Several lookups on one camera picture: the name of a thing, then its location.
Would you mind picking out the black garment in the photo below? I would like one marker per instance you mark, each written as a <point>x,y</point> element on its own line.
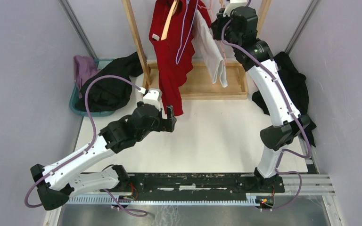
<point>111,94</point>
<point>294,83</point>

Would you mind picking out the purple garment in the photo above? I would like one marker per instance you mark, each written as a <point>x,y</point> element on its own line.
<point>84,68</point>

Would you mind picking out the red skirt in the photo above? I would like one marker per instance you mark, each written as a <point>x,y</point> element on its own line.
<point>172,76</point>

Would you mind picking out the wooden hanger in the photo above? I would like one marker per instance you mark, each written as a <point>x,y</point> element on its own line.
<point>172,11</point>

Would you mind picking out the white garment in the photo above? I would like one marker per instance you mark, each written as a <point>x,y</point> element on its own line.
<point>209,50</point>

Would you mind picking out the wooden clothes rack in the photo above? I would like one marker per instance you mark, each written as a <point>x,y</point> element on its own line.
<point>198,84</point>

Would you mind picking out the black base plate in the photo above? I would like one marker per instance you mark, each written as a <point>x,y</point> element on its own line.
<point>197,186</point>

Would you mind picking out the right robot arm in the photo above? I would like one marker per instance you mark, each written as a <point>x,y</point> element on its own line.
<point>287,121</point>

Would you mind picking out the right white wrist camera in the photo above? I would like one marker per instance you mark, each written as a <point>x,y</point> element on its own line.
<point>233,4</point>

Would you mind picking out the aluminium frame rail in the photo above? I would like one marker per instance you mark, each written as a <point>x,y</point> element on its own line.
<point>288,185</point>

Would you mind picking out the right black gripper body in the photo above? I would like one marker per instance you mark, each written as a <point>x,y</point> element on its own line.
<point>228,32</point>

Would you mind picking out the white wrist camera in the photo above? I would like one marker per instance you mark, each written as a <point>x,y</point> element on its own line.
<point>151,96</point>
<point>233,4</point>

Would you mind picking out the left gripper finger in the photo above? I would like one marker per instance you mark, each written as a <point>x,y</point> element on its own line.
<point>168,125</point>
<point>170,113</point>

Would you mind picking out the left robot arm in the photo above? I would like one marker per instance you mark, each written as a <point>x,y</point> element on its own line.
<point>59,182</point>

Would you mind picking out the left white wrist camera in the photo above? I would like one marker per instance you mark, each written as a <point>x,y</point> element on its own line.
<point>151,96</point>

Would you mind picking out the teal laundry basket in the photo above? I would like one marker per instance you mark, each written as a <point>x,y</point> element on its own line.
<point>100,64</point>

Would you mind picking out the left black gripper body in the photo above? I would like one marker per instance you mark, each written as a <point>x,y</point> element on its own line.
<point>156,126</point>

